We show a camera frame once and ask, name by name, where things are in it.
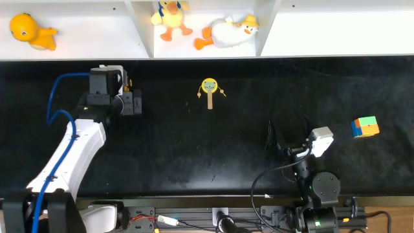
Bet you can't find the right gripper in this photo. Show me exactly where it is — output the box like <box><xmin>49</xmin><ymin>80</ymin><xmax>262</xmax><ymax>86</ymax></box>
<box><xmin>265</xmin><ymin>113</ymin><xmax>314</xmax><ymax>162</ymax></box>

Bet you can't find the many-coloured puzzle cube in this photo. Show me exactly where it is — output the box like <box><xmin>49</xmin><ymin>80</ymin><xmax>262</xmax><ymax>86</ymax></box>
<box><xmin>351</xmin><ymin>115</ymin><xmax>381</xmax><ymax>139</ymax></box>

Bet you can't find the yellow rattle drum toy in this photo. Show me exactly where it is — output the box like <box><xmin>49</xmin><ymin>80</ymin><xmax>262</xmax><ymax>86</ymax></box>
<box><xmin>196</xmin><ymin>77</ymin><xmax>227</xmax><ymax>110</ymax></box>

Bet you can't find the yellow rubber duck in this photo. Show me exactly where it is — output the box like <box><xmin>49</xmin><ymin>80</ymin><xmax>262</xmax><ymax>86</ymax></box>
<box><xmin>8</xmin><ymin>12</ymin><xmax>59</xmax><ymax>52</ymax></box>

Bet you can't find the blue cable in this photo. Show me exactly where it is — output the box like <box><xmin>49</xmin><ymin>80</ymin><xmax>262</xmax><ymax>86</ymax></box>
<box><xmin>31</xmin><ymin>72</ymin><xmax>91</xmax><ymax>233</ymax></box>

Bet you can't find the mounting rail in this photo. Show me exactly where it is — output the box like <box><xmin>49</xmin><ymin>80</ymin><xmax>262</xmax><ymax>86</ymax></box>
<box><xmin>77</xmin><ymin>199</ymin><xmax>393</xmax><ymax>233</ymax></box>

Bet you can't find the white shelf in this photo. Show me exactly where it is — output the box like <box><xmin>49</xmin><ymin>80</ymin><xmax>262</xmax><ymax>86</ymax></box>
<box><xmin>0</xmin><ymin>0</ymin><xmax>414</xmax><ymax>61</ymax></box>

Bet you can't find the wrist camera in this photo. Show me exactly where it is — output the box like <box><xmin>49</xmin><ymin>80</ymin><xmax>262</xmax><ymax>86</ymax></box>
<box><xmin>306</xmin><ymin>126</ymin><xmax>334</xmax><ymax>159</ymax></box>
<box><xmin>98</xmin><ymin>64</ymin><xmax>126</xmax><ymax>95</ymax></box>

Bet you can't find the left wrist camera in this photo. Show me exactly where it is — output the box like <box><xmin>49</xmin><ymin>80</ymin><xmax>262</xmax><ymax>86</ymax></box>
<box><xmin>98</xmin><ymin>64</ymin><xmax>126</xmax><ymax>95</ymax></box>

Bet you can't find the white plush duck yellow hat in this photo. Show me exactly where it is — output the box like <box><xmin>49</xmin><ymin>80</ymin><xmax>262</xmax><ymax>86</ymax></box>
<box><xmin>193</xmin><ymin>14</ymin><xmax>260</xmax><ymax>51</ymax></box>

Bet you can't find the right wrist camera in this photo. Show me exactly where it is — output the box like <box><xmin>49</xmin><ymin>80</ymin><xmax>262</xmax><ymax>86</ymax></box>
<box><xmin>306</xmin><ymin>126</ymin><xmax>334</xmax><ymax>159</ymax></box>

